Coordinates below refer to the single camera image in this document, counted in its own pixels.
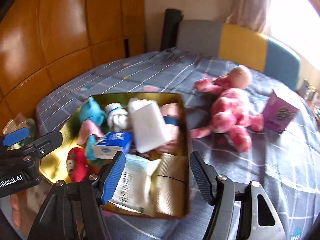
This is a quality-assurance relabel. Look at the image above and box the white wet wipes pack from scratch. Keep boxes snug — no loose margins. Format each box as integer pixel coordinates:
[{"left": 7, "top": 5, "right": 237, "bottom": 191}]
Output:
[{"left": 110, "top": 154, "right": 161, "bottom": 216}]

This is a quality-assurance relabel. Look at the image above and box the blue Tempo tissue pack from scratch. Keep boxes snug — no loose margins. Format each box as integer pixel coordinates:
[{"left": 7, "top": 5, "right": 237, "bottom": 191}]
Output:
[{"left": 92, "top": 131, "right": 132, "bottom": 159}]

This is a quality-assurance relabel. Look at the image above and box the red christmas sock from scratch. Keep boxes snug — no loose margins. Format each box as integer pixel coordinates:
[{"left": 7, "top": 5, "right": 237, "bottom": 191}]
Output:
[{"left": 66, "top": 147, "right": 89, "bottom": 183}]

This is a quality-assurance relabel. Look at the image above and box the white sponge block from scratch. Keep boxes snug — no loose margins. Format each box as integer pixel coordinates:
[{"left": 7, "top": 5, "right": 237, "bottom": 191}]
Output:
[{"left": 127, "top": 98, "right": 170, "bottom": 153}]

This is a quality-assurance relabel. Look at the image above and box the blue elephant plush toy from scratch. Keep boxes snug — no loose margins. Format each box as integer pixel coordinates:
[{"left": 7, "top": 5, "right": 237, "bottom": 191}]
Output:
[{"left": 77, "top": 96, "right": 105, "bottom": 161}]

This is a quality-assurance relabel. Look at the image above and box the pink socks blue band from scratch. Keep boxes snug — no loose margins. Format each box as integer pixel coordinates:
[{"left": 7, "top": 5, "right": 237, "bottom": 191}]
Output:
[{"left": 156, "top": 103, "right": 181, "bottom": 155}]

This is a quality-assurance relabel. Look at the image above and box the person left hand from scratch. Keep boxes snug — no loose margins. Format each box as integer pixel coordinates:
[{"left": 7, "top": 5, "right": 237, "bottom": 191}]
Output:
[{"left": 10, "top": 181, "right": 52, "bottom": 238}]

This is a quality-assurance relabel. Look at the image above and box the gold tin box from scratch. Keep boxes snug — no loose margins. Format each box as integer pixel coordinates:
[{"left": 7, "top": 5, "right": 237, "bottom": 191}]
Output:
[{"left": 40, "top": 93, "right": 189, "bottom": 219}]

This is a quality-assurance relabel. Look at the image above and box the pink giraffe plush toy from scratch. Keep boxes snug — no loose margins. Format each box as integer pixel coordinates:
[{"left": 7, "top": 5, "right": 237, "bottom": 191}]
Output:
[{"left": 190, "top": 65, "right": 264, "bottom": 153}]

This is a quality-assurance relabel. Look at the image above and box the grey plaid bed sheet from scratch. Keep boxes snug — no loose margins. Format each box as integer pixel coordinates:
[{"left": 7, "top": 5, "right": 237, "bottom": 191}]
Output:
[{"left": 36, "top": 49, "right": 319, "bottom": 239}]

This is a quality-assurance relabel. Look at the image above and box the purple cardboard box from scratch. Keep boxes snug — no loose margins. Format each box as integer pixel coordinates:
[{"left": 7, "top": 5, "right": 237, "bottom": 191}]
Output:
[{"left": 262, "top": 89, "right": 299, "bottom": 134}]

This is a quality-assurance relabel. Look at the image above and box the wooden wardrobe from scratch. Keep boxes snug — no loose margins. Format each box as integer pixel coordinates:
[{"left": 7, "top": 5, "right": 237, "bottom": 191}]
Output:
[{"left": 1, "top": 0, "right": 145, "bottom": 126}]

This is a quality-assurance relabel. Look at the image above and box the grey yellow blue headboard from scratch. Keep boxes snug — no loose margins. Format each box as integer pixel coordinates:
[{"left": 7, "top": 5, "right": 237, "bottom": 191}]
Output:
[{"left": 176, "top": 20, "right": 300, "bottom": 90}]

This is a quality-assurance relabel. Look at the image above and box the black rolled mat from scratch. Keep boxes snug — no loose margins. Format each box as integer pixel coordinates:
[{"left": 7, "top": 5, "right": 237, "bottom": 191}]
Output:
[{"left": 160, "top": 8, "right": 183, "bottom": 50}]

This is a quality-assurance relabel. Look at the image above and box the pink patterned curtain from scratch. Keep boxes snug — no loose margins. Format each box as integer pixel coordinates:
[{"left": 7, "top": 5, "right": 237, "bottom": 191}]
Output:
[{"left": 226, "top": 0, "right": 270, "bottom": 33}]

